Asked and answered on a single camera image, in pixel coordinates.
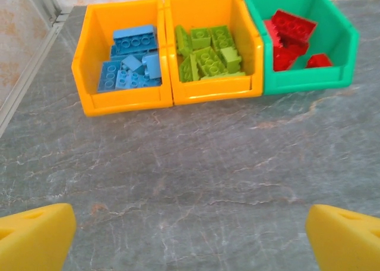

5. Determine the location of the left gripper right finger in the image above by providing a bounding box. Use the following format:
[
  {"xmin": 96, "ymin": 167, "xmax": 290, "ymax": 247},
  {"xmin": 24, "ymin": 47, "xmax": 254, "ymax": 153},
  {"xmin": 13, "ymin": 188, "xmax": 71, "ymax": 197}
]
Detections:
[{"xmin": 305, "ymin": 204, "xmax": 380, "ymax": 271}]

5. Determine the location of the aluminium table side rail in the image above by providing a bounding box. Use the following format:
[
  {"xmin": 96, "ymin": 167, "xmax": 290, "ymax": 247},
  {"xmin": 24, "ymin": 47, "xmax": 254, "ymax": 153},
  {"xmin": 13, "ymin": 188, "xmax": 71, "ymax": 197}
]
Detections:
[{"xmin": 0, "ymin": 11, "xmax": 71, "ymax": 132}]

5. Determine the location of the green plastic bin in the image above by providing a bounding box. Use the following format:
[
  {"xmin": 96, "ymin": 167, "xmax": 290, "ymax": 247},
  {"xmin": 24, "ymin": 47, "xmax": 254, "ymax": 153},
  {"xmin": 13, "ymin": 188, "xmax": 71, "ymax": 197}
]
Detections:
[{"xmin": 239, "ymin": 0, "xmax": 360, "ymax": 96}]

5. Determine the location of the orange plastic bin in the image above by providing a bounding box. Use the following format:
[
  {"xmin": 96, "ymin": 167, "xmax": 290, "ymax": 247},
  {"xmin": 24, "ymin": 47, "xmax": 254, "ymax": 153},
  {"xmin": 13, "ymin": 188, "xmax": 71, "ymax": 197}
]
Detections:
[
  {"xmin": 163, "ymin": 0, "xmax": 264, "ymax": 106},
  {"xmin": 71, "ymin": 0, "xmax": 173, "ymax": 117}
]

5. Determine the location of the aluminium frame post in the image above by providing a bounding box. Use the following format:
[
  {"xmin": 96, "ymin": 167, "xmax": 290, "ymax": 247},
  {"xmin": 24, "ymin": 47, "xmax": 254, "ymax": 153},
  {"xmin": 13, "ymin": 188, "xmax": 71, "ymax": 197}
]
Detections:
[{"xmin": 28, "ymin": 0, "xmax": 64, "ymax": 20}]

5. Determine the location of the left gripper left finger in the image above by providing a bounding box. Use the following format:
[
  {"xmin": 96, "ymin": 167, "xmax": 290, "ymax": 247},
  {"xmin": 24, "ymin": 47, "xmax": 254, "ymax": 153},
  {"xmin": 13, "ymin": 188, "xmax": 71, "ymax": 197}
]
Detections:
[{"xmin": 0, "ymin": 203, "xmax": 77, "ymax": 271}]

